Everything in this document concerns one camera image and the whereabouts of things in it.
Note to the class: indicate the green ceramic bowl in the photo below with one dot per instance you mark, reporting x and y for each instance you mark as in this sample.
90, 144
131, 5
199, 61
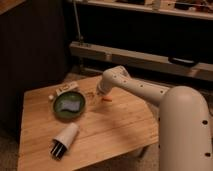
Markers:
71, 96

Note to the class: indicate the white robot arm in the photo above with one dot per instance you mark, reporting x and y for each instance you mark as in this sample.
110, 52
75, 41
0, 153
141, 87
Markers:
184, 124

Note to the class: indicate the vertical metal pole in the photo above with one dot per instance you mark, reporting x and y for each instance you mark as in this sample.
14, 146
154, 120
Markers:
79, 35

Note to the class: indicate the blue sponge in bowl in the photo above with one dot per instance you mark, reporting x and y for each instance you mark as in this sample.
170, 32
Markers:
70, 105

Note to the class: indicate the white cup with black utensils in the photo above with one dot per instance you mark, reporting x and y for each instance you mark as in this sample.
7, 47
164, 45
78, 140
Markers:
63, 140

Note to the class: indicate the wooden table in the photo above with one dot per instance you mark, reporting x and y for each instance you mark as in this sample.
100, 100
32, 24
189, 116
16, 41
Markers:
106, 129

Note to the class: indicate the metal rail shelf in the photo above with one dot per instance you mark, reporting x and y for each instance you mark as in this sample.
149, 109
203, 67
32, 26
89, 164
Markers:
140, 60

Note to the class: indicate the black handle on rail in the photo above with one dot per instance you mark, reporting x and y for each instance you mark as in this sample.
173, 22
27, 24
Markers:
182, 62

